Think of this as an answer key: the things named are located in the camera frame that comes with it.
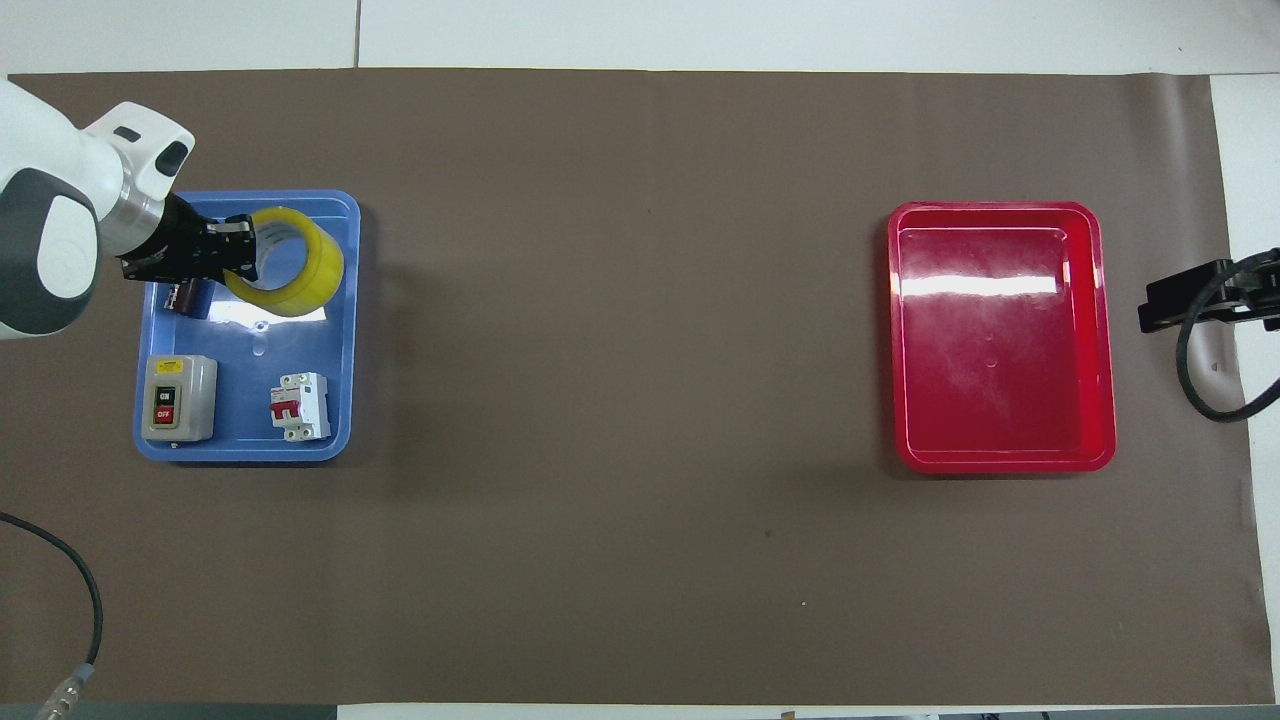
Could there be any small dark cylinder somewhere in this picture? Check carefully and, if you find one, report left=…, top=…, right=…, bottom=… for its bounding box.
left=164, top=278, right=212, bottom=322

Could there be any white circuit breaker red lever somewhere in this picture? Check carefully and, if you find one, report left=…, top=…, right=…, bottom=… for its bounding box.
left=267, top=371, right=333, bottom=443

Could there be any red plastic tray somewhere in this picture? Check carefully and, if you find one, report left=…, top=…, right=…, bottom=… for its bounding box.
left=886, top=200, right=1119, bottom=475

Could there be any blue plastic tray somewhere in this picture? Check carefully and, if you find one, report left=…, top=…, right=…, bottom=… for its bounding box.
left=132, top=189, right=362, bottom=464

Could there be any grey on-off switch box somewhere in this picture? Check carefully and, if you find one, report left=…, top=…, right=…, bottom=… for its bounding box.
left=139, top=354, right=219, bottom=445

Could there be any yellow tape roll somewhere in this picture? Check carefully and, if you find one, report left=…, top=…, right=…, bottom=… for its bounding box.
left=222, top=206, right=346, bottom=319

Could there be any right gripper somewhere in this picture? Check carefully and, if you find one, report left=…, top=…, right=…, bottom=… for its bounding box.
left=1222, top=247, right=1280, bottom=334

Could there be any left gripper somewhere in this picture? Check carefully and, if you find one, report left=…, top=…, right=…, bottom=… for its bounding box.
left=118, top=194, right=261, bottom=287

